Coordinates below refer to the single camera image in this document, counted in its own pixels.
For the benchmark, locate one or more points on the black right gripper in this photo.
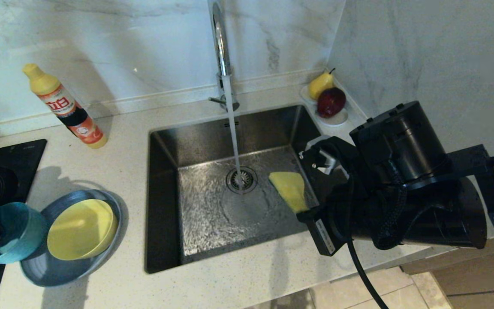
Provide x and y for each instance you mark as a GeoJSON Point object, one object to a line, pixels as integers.
{"type": "Point", "coordinates": [341, 219]}

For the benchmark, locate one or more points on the teal plastic bowl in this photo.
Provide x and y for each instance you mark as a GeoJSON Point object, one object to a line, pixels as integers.
{"type": "Point", "coordinates": [24, 231]}

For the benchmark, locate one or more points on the yellow sponge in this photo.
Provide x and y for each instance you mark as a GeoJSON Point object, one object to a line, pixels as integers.
{"type": "Point", "coordinates": [292, 189]}

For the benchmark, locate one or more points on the white orange dish soap bottle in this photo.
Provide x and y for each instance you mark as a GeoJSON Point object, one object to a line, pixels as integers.
{"type": "Point", "coordinates": [69, 109]}

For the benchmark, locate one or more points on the chrome faucet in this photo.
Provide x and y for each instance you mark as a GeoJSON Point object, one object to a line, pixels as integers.
{"type": "Point", "coordinates": [221, 43]}

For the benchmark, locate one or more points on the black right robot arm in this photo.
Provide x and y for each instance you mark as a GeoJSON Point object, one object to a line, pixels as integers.
{"type": "Point", "coordinates": [405, 141]}

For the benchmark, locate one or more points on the round metal sink drain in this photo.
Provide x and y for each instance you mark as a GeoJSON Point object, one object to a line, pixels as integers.
{"type": "Point", "coordinates": [249, 178]}

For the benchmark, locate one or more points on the stainless steel sink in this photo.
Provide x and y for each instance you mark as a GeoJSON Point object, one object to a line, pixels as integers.
{"type": "Point", "coordinates": [204, 206]}

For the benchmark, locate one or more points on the blue-grey plate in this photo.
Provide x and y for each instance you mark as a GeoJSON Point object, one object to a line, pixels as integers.
{"type": "Point", "coordinates": [58, 272]}

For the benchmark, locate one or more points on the yellow plastic bowl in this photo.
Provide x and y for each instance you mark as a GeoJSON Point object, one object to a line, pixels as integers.
{"type": "Point", "coordinates": [82, 229]}

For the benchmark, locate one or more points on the black induction cooktop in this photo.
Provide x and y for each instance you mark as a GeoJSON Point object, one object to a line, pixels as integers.
{"type": "Point", "coordinates": [28, 154]}

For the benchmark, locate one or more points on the small white dish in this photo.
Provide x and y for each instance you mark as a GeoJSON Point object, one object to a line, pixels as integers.
{"type": "Point", "coordinates": [339, 120]}

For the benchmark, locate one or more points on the dark red apple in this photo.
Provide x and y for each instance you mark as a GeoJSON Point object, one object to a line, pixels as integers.
{"type": "Point", "coordinates": [330, 103]}

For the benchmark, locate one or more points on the running water stream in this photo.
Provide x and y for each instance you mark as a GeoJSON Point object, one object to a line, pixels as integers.
{"type": "Point", "coordinates": [233, 128]}

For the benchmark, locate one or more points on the yellow pear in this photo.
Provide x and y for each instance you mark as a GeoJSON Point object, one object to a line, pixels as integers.
{"type": "Point", "coordinates": [317, 86]}

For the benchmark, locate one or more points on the wooden cabinet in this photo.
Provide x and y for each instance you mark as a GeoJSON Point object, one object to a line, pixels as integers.
{"type": "Point", "coordinates": [465, 283]}

